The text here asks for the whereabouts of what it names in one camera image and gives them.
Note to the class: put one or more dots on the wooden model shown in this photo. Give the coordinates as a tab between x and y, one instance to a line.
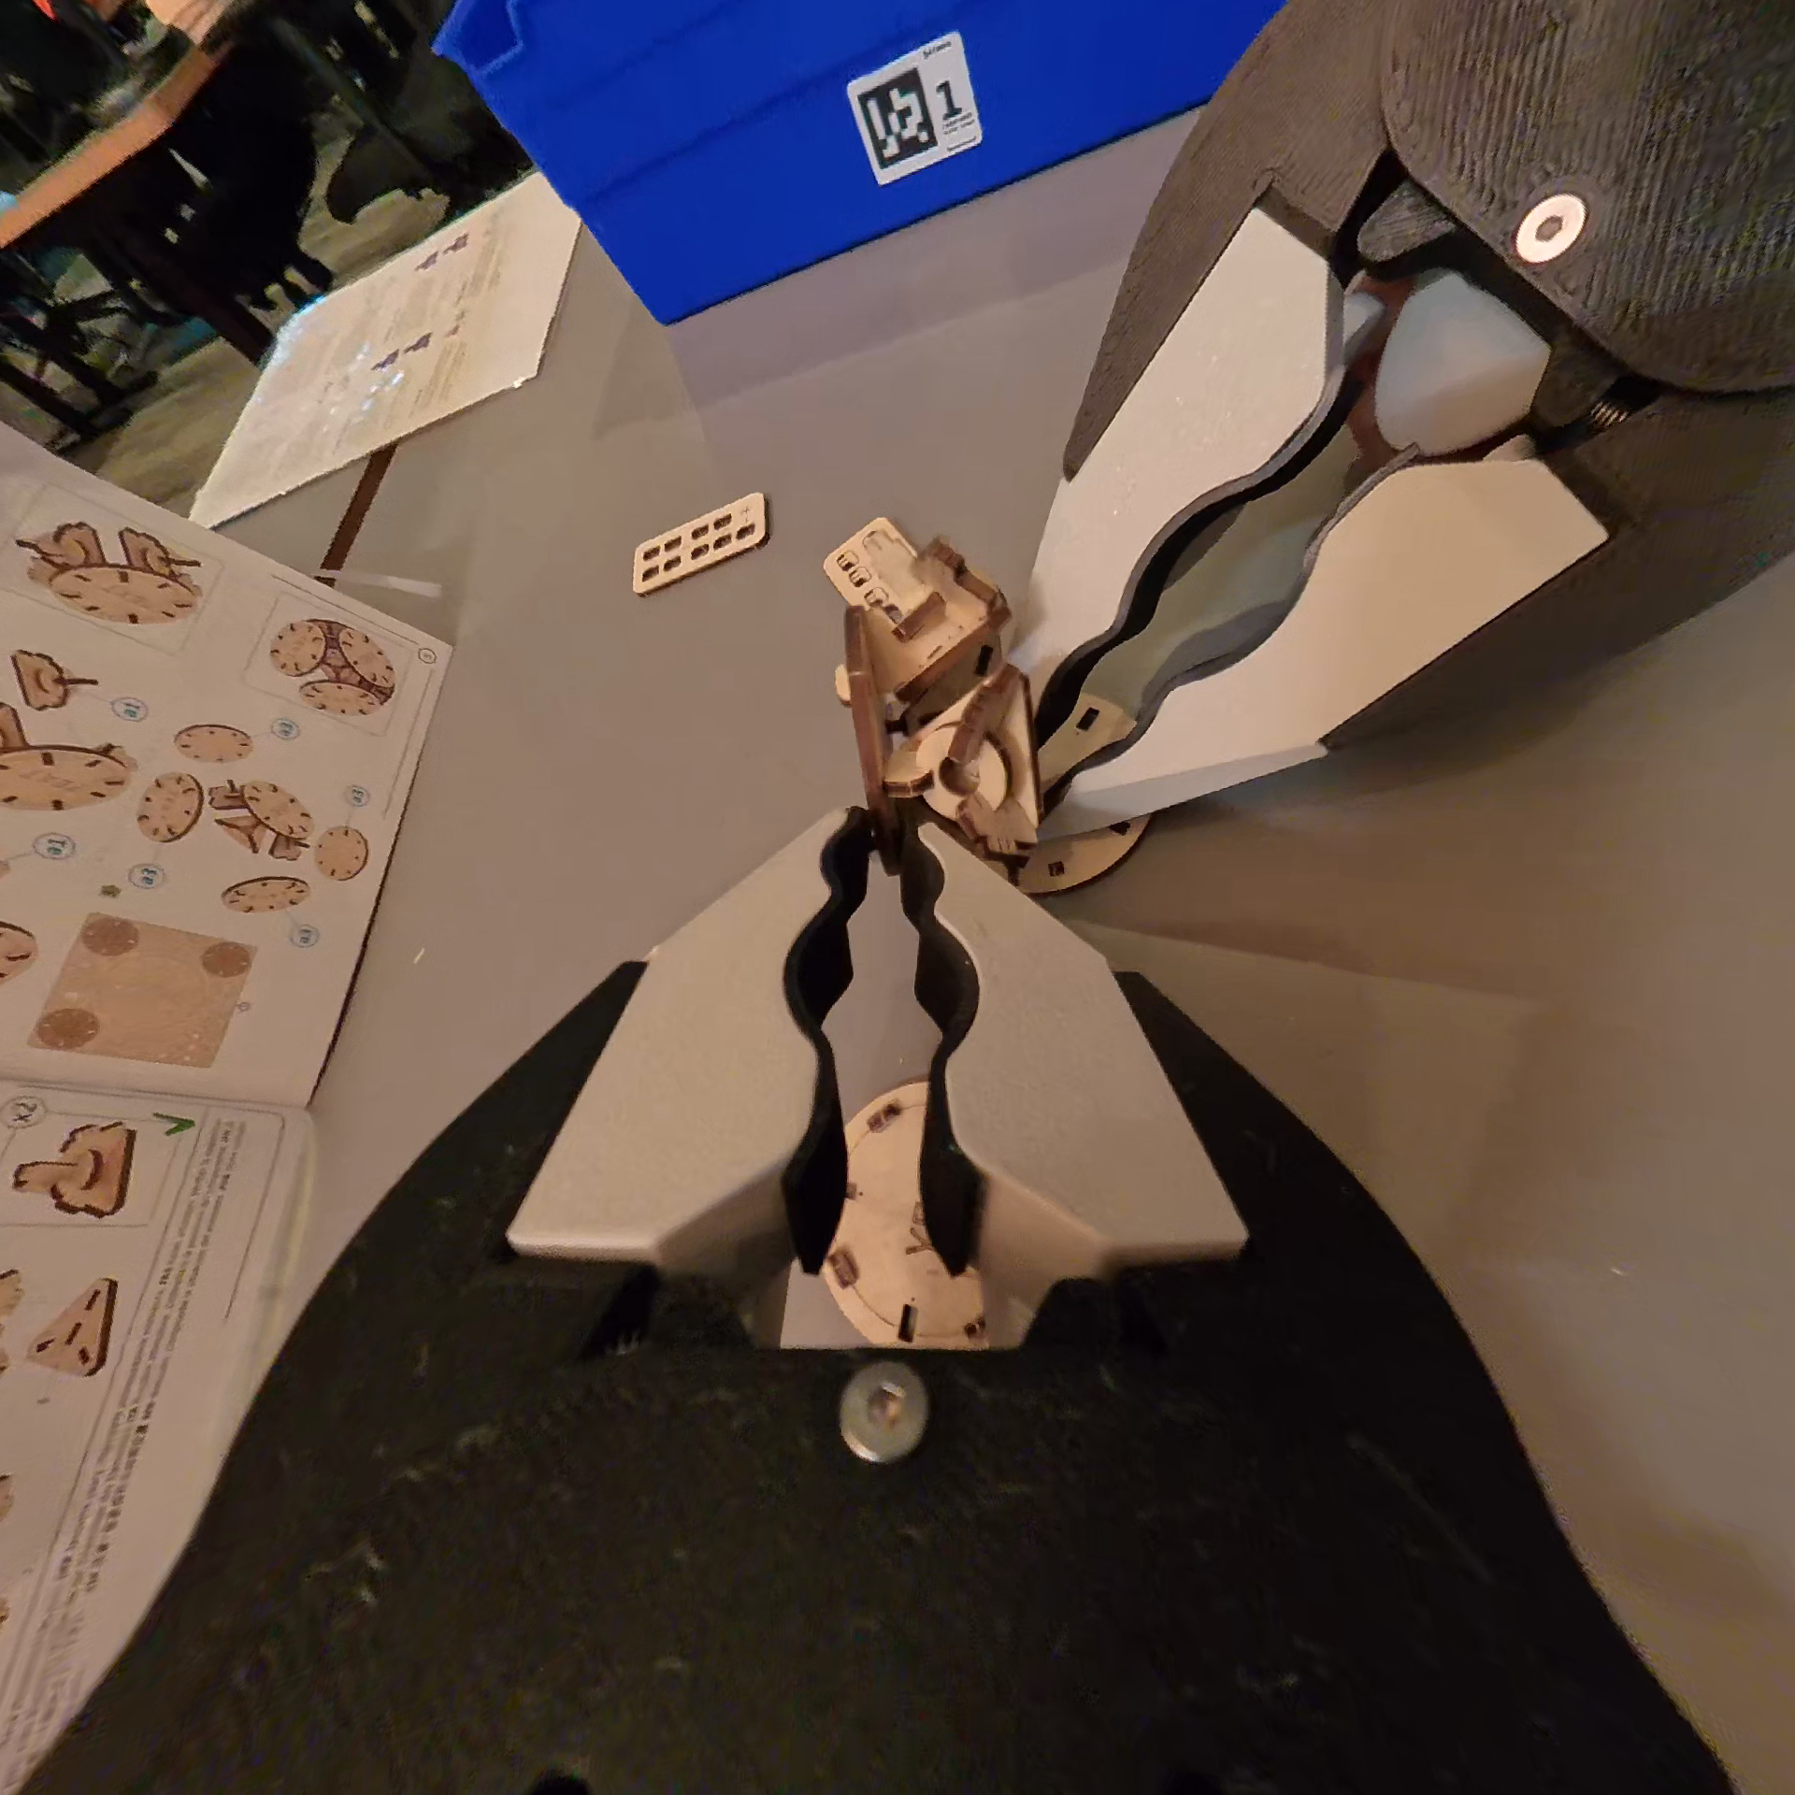
954	660

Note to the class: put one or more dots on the dark chair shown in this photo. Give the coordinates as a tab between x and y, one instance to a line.
239	126

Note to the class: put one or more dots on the dark wooden part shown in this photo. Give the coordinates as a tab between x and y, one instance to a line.
873	730

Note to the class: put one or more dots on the white instruction sheet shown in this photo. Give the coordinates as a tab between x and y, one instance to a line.
408	351

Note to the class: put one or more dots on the round wooden disc part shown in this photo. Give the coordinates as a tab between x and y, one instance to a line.
892	1233

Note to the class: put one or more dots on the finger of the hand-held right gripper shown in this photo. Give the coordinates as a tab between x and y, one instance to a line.
1418	576
1193	406

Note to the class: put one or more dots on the open instruction booklet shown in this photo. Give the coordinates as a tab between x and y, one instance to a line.
182	843

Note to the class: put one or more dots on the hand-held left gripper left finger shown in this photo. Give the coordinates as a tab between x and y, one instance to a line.
674	1067

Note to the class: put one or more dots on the small rectangular wooden part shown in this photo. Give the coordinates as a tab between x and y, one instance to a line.
701	543

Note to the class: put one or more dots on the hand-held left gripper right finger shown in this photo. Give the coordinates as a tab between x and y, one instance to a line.
1067	1080

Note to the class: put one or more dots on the blue plastic bin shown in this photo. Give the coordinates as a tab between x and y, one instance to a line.
701	139

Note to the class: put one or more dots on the wooden table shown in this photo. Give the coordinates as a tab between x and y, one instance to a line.
85	182

